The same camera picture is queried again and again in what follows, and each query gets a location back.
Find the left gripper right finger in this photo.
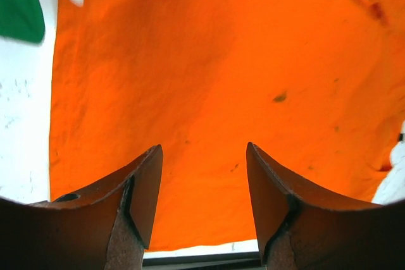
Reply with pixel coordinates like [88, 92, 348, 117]
[246, 143, 404, 269]

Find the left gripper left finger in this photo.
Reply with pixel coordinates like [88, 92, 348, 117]
[1, 145, 163, 269]

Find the orange t shirt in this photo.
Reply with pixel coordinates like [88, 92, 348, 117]
[49, 0, 404, 250]

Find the green t shirt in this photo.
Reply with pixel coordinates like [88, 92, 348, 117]
[1, 0, 45, 44]

